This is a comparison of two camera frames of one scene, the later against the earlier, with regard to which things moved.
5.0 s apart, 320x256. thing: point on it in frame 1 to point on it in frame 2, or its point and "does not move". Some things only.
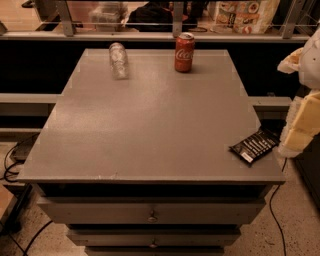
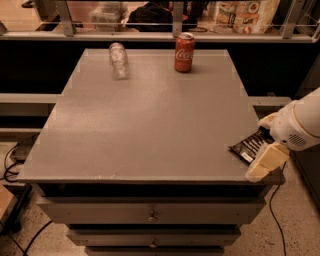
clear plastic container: x=109 y=12 does not move
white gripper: x=312 y=63 to x=289 y=128
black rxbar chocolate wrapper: x=255 y=146 does not move
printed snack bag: x=246 y=16 does not move
